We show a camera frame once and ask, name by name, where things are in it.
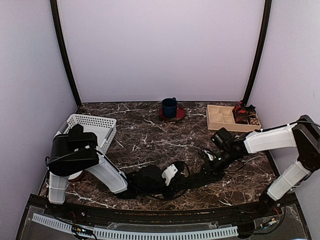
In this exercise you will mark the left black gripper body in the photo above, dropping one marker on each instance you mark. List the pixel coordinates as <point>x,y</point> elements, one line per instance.
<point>171,191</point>

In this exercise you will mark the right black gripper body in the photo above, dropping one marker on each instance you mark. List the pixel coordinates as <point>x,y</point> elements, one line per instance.
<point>221,163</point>

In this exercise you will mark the black necktie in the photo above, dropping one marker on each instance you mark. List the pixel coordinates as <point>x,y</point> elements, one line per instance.
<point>203,178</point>

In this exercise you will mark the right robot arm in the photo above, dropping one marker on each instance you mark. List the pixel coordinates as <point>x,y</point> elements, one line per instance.
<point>302,136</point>

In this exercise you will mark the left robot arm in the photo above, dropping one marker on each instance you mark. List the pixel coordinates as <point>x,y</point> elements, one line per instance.
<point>78,151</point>

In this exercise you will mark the wooden compartment box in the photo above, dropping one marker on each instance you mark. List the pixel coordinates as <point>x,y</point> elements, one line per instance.
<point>222,117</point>

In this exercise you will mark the red patterned rolled tie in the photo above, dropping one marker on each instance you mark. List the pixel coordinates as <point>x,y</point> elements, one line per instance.
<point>240,113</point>

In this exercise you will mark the brown patterned rolled tie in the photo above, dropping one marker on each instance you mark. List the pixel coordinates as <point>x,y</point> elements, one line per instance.
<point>252,115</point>

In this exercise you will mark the red saucer plate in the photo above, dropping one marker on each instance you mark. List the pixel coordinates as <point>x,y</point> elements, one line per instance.
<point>180,114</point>

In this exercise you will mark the dark blue mug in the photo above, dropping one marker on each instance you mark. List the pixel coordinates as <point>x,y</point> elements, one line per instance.
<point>169,107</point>

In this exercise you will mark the white plastic basket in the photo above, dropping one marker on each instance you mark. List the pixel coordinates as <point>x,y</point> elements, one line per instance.
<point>104,128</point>

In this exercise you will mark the white red bowl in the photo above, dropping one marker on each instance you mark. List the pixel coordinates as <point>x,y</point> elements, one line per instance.
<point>75,176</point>

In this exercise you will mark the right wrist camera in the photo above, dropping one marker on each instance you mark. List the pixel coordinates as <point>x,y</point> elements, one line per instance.
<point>208,154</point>

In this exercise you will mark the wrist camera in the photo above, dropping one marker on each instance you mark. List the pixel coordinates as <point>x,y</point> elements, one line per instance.
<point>172,171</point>
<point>208,154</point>

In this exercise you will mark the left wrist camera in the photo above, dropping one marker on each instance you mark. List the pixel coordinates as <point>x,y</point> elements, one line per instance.
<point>172,171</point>

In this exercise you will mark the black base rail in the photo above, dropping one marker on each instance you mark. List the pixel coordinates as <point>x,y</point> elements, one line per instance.
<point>89,215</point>

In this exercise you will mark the right black frame post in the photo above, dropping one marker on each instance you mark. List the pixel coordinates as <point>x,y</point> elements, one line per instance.
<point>259,50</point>

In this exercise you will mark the black frame post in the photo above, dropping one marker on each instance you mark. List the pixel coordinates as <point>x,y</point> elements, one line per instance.
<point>259,50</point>
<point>63,51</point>

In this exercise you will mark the left black frame post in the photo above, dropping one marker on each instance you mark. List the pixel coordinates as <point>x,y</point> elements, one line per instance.
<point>63,51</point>

